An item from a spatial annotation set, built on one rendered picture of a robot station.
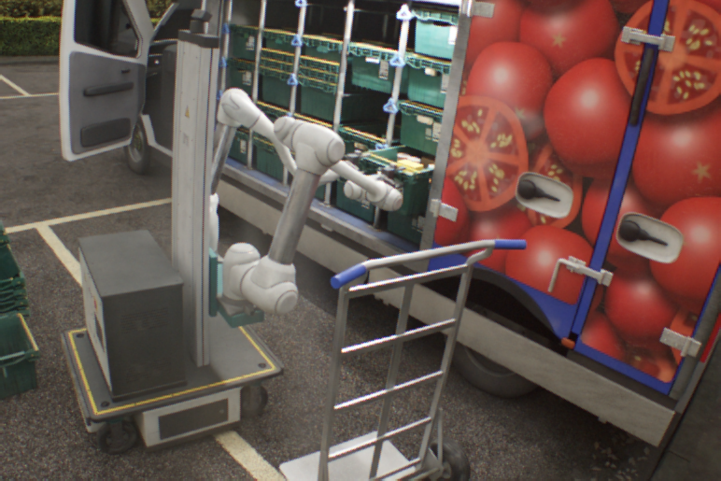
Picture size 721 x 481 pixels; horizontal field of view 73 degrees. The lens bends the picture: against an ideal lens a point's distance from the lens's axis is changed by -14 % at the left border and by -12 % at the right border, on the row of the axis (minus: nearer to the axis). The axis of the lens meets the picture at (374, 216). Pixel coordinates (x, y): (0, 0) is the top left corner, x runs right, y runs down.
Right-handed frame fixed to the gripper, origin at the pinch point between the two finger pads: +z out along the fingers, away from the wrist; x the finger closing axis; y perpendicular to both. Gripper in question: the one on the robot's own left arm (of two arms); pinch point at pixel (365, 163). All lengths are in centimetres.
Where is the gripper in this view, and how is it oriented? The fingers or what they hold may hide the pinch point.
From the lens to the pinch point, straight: 305.3
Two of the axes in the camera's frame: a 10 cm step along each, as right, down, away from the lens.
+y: -7.3, -3.3, 6.0
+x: -1.1, 9.2, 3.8
